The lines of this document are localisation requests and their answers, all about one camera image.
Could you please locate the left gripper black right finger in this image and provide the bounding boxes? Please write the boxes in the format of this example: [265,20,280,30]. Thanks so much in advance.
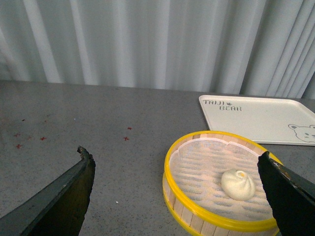
[257,151,315,236]

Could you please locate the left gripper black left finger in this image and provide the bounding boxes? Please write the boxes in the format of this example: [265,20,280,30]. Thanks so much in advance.
[0,146,95,236]

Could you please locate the white steamed bun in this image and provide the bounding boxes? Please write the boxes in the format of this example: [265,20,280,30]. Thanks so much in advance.
[221,169,256,201]

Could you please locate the cream bear-print tray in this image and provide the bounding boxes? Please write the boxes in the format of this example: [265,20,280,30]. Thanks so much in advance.
[199,95,315,146]

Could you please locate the yellow-rimmed bamboo steamer basket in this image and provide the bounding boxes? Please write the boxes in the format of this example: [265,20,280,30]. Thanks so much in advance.
[162,131,279,236]

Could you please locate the grey pleated curtain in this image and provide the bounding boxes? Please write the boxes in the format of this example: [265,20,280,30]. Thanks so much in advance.
[0,0,315,99]

